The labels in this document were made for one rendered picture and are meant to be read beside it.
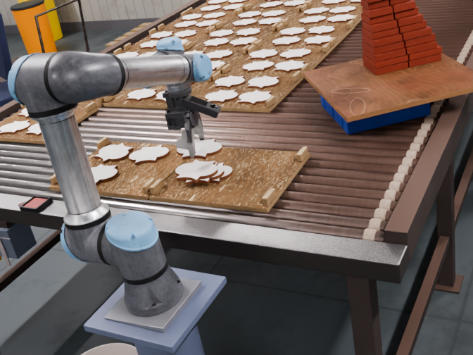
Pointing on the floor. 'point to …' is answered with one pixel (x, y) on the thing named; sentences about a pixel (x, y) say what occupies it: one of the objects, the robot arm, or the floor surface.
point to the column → (162, 340)
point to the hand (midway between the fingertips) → (199, 148)
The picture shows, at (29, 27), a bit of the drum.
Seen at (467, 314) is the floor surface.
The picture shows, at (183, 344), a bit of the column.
